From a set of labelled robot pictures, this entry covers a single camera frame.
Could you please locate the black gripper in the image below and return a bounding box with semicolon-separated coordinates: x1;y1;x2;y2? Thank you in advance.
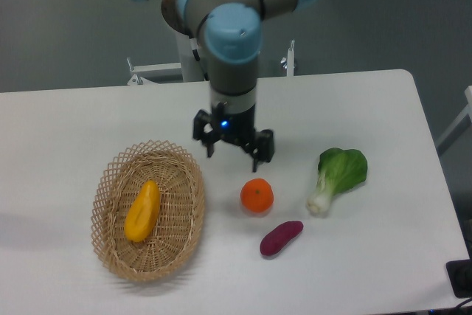
192;103;275;173

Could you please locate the woven wicker basket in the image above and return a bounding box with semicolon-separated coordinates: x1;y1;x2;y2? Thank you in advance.
91;141;205;282

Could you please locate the yellow mango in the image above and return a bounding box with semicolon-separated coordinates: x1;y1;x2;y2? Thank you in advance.
124;180;161;243

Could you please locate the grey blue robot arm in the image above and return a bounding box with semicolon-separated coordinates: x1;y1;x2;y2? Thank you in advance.
144;0;315;166

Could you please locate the orange tangerine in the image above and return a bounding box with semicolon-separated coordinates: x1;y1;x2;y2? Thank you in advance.
240;178;274;213

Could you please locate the green bok choy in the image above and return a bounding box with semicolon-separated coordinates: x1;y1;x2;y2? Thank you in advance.
306;148;368;215

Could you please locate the purple sweet potato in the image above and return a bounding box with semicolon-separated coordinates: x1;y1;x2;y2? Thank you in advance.
260;221;304;257

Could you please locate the white furniture leg right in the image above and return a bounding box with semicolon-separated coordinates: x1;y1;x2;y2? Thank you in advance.
435;86;471;156

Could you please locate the black device at table edge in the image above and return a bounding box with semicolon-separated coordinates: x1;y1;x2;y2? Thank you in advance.
445;260;471;298

